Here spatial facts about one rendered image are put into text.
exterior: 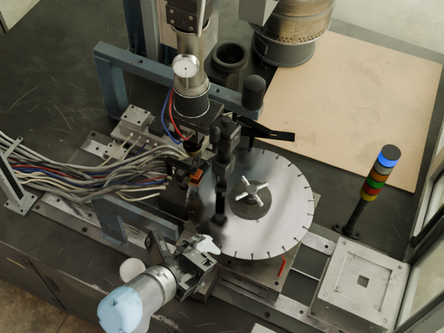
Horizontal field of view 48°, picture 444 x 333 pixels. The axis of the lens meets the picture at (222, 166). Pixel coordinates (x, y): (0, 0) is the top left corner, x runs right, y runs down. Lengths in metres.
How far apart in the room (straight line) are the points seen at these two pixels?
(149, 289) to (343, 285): 0.54
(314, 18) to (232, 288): 0.88
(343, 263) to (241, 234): 0.27
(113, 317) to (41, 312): 1.37
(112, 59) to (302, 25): 0.62
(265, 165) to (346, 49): 0.77
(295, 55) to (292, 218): 0.74
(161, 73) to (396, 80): 0.90
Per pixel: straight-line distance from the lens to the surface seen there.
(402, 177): 1.69
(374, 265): 1.35
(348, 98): 1.83
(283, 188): 1.33
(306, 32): 1.73
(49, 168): 1.64
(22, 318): 2.29
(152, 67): 1.45
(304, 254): 1.47
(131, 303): 0.91
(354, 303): 1.29
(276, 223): 1.28
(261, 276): 1.33
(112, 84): 1.58
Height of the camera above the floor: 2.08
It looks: 57 degrees down
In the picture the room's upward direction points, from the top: 4 degrees clockwise
